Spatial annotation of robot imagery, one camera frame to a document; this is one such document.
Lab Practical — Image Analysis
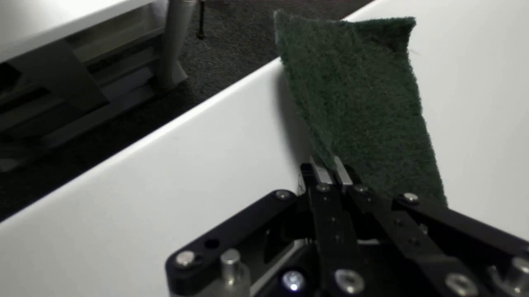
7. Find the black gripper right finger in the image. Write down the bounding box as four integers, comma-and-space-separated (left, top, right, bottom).
331, 156, 529, 297

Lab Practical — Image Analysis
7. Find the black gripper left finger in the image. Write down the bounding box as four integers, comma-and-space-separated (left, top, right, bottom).
164, 163, 369, 297

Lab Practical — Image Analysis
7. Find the dark green towel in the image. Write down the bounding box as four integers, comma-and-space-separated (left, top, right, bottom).
273, 9, 449, 209

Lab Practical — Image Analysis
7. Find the white desk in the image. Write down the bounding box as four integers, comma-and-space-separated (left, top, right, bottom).
0, 0, 201, 172

